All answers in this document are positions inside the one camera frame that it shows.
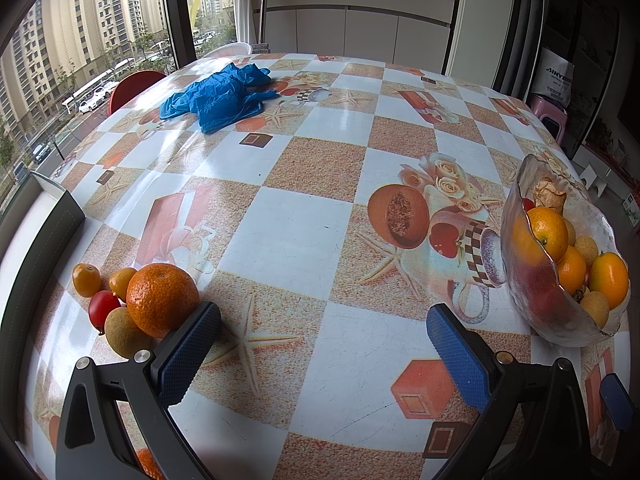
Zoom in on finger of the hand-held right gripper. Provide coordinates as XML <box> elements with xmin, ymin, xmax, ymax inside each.
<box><xmin>599</xmin><ymin>373</ymin><xmax>637</xmax><ymax>433</ymax></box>

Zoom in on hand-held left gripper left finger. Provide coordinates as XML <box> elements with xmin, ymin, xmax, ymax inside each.
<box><xmin>55</xmin><ymin>301</ymin><xmax>222</xmax><ymax>480</ymax></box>

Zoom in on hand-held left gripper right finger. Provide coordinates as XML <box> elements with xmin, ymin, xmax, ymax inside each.
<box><xmin>426</xmin><ymin>302</ymin><xmax>593</xmax><ymax>480</ymax></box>

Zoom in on large orange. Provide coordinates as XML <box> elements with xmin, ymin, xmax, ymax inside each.
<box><xmin>126</xmin><ymin>263</ymin><xmax>201</xmax><ymax>339</ymax></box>

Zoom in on small orange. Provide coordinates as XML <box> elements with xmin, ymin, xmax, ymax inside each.
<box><xmin>134</xmin><ymin>447</ymin><xmax>166</xmax><ymax>480</ymax></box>
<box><xmin>556</xmin><ymin>246</ymin><xmax>587</xmax><ymax>295</ymax></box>

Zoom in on small orange kumquat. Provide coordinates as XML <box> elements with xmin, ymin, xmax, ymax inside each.
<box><xmin>72</xmin><ymin>263</ymin><xmax>102</xmax><ymax>297</ymax></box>
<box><xmin>109</xmin><ymin>267</ymin><xmax>138</xmax><ymax>303</ymax></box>

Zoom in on grey shallow box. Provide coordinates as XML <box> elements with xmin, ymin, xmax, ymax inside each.
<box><xmin>0</xmin><ymin>170</ymin><xmax>87</xmax><ymax>441</ymax></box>

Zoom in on glass bowl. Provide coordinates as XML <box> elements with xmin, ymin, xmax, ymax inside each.
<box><xmin>500</xmin><ymin>152</ymin><xmax>632</xmax><ymax>348</ymax></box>

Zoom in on oval orange kumquat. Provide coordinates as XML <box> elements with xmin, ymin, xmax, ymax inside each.
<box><xmin>588</xmin><ymin>252</ymin><xmax>630</xmax><ymax>311</ymax></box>

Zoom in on dried brown peel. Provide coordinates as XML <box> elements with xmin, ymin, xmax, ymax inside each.
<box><xmin>532</xmin><ymin>177</ymin><xmax>568</xmax><ymax>218</ymax></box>

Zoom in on blue disposable gloves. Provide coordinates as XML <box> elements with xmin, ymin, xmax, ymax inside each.
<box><xmin>159</xmin><ymin>62</ymin><xmax>278</xmax><ymax>135</ymax></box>

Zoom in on pink stool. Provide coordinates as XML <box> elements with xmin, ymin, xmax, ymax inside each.
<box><xmin>530</xmin><ymin>94</ymin><xmax>571</xmax><ymax>146</ymax></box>

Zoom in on red chair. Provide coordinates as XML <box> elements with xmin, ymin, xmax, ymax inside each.
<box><xmin>108</xmin><ymin>71</ymin><xmax>168</xmax><ymax>117</ymax></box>

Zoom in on white paper bag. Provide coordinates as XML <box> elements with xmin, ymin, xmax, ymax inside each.
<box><xmin>537</xmin><ymin>49</ymin><xmax>576</xmax><ymax>108</ymax></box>

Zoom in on white chair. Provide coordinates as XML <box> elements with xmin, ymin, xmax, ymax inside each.
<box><xmin>202</xmin><ymin>42</ymin><xmax>253</xmax><ymax>59</ymax></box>

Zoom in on white cabinet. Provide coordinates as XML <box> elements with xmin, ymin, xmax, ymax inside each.
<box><xmin>250</xmin><ymin>0</ymin><xmax>461</xmax><ymax>78</ymax></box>

